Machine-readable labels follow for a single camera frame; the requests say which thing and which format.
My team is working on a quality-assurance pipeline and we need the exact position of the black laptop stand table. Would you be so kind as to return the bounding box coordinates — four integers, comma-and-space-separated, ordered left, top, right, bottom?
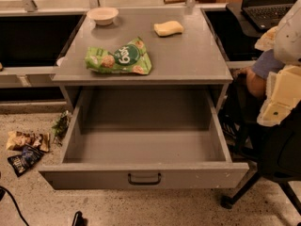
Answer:
226, 3, 265, 38

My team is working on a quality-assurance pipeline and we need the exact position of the yellow snack bag on floor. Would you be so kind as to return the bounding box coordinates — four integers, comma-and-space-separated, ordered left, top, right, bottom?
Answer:
6, 131, 50, 153

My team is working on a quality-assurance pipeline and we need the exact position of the black laptop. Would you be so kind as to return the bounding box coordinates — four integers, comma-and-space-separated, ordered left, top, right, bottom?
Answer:
241, 0, 297, 31

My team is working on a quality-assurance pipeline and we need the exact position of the black office chair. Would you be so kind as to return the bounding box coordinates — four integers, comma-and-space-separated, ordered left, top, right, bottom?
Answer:
219, 75, 301, 214

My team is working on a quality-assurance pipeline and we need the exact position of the green rice chip bag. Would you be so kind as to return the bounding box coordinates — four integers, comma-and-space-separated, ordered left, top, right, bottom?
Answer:
85, 37, 152, 75

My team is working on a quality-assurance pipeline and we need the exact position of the open grey top drawer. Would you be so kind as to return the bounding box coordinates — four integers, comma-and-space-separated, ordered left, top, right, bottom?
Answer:
39, 90, 248, 189

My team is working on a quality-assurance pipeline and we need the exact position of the white ceramic bowl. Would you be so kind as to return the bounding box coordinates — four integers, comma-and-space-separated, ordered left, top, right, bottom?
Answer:
87, 8, 119, 25

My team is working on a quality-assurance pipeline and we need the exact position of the green snack bag on floor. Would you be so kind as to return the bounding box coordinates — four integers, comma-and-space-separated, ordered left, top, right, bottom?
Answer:
52, 110, 71, 145

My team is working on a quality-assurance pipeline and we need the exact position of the dark blue chip bag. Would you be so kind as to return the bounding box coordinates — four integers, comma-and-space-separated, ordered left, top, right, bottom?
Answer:
8, 146, 43, 177

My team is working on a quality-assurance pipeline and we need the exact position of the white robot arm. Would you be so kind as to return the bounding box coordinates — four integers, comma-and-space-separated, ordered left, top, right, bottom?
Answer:
255, 0, 301, 127

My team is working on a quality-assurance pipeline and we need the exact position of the black object at floor bottom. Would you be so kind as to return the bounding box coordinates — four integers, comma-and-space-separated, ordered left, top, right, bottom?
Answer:
71, 211, 86, 226

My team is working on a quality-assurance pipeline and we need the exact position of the yellow sponge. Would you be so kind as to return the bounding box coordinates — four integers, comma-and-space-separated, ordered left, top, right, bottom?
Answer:
153, 21, 184, 37

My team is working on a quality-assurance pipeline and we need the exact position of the grey cabinet with top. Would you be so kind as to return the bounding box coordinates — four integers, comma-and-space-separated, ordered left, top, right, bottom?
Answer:
51, 7, 234, 111

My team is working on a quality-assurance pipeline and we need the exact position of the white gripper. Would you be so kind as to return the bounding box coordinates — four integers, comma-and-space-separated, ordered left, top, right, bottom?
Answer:
257, 65, 301, 127

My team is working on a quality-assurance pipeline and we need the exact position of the black cable on floor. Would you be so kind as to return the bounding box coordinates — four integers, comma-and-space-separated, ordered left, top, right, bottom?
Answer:
0, 186, 30, 226

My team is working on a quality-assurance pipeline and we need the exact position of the black drawer handle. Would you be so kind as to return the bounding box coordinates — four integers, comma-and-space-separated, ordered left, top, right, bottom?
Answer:
127, 173, 162, 186

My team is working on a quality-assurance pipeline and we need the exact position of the person in blue shirt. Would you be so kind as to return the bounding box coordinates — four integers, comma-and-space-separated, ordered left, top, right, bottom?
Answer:
232, 49, 284, 98

